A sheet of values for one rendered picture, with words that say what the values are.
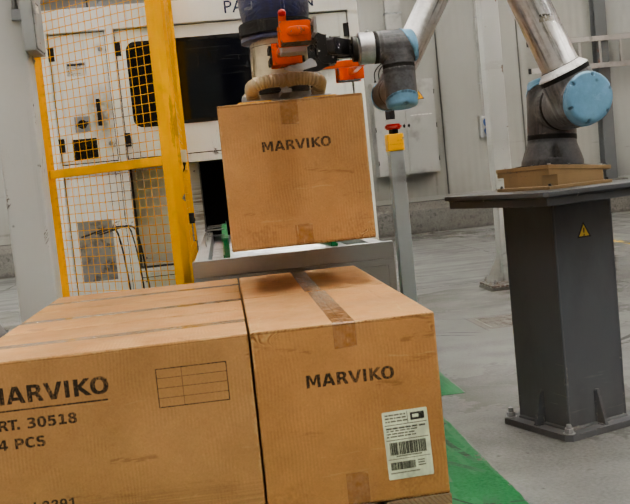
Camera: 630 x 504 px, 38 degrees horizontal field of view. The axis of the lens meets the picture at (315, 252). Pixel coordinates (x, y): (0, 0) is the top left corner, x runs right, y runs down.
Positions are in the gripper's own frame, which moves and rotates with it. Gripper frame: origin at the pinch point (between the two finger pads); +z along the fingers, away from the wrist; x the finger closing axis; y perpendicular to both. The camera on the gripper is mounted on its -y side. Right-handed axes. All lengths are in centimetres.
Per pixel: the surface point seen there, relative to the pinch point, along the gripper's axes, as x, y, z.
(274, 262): -62, 59, 7
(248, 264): -62, 59, 16
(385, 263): -67, 59, -32
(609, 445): -120, -5, -82
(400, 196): -46, 115, -50
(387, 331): -69, -65, -10
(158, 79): 12, 135, 43
